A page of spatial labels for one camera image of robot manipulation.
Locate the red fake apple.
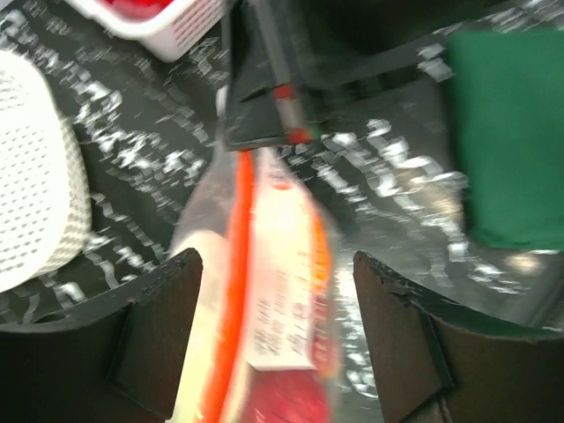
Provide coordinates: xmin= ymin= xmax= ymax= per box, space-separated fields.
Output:
xmin=222 ymin=368 xmax=332 ymax=423

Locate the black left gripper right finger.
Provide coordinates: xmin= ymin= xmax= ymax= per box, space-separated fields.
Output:
xmin=353 ymin=251 xmax=563 ymax=422

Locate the white oval perforated basket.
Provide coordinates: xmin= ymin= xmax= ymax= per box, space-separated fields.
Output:
xmin=1 ymin=51 xmax=92 ymax=292

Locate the red cloth in basket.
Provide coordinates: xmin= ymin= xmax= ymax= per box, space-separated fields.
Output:
xmin=104 ymin=0 xmax=172 ymax=20

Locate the pale cream fake food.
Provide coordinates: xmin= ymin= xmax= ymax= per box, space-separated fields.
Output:
xmin=170 ymin=230 xmax=229 ymax=423

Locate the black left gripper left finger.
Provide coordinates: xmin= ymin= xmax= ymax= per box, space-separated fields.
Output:
xmin=1 ymin=249 xmax=203 ymax=422

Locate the white rectangular slotted basket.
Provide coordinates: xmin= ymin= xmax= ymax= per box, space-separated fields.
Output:
xmin=66 ymin=0 xmax=223 ymax=63

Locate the folded green cloth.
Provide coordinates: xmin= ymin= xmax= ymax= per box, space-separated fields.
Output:
xmin=446 ymin=29 xmax=563 ymax=250

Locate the clear zip top bag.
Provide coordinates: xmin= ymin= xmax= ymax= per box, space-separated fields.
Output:
xmin=169 ymin=87 xmax=380 ymax=423

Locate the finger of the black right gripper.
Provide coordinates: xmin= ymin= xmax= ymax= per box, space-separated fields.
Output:
xmin=281 ymin=1 xmax=445 ymax=124
xmin=222 ymin=1 xmax=308 ymax=151

